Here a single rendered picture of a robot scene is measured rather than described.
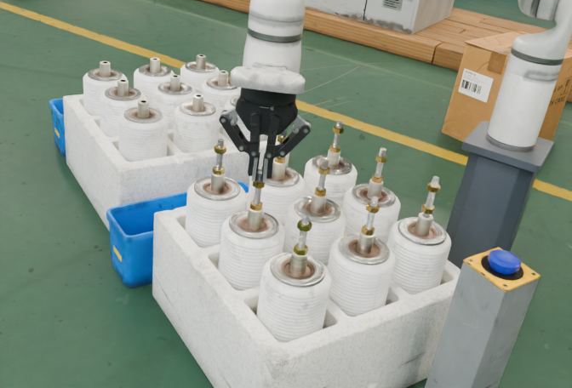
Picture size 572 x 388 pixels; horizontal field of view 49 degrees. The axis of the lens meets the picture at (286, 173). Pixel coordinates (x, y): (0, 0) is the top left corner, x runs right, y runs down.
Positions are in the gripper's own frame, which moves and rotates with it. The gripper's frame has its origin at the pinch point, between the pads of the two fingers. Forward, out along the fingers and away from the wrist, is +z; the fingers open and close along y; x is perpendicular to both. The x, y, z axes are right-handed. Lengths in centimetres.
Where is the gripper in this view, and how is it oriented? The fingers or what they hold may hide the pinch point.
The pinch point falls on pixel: (260, 167)
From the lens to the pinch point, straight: 89.0
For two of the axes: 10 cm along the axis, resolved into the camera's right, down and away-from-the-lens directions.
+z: -1.1, 8.8, 4.6
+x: -0.5, 4.6, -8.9
